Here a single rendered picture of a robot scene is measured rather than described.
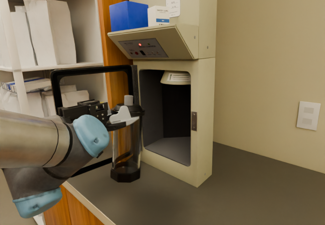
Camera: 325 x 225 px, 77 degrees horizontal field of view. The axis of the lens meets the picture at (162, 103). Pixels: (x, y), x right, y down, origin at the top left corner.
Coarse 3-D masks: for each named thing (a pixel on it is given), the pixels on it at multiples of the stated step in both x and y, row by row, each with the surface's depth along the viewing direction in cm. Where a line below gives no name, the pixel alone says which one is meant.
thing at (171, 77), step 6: (168, 72) 78; (174, 72) 77; (180, 72) 76; (186, 72) 76; (162, 78) 81; (168, 78) 78; (174, 78) 76; (180, 78) 75; (186, 78) 75; (174, 84) 76; (180, 84) 75; (186, 84) 75
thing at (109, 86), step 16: (64, 80) 70; (80, 80) 73; (96, 80) 76; (112, 80) 80; (64, 96) 70; (80, 96) 74; (96, 96) 77; (112, 96) 82; (112, 144) 85; (96, 160) 82
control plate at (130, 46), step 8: (136, 40) 69; (144, 40) 67; (152, 40) 65; (128, 48) 76; (136, 48) 73; (144, 48) 71; (152, 48) 69; (160, 48) 67; (136, 56) 78; (144, 56) 76; (152, 56) 73; (160, 56) 71
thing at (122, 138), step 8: (136, 112) 62; (136, 120) 63; (128, 128) 62; (136, 128) 64; (120, 136) 63; (128, 136) 63; (136, 136) 64; (120, 144) 63; (128, 144) 63; (136, 144) 64; (112, 152) 67; (120, 152) 63; (128, 152) 63; (136, 152) 65; (112, 160) 66; (120, 160) 64; (128, 160) 64; (136, 160) 65; (112, 168) 66; (120, 168) 64; (128, 168) 64; (136, 168) 66
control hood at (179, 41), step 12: (168, 24) 56; (180, 24) 56; (108, 36) 76; (120, 36) 72; (132, 36) 68; (144, 36) 65; (156, 36) 62; (168, 36) 59; (180, 36) 57; (192, 36) 61; (120, 48) 79; (168, 48) 65; (180, 48) 62; (192, 48) 62
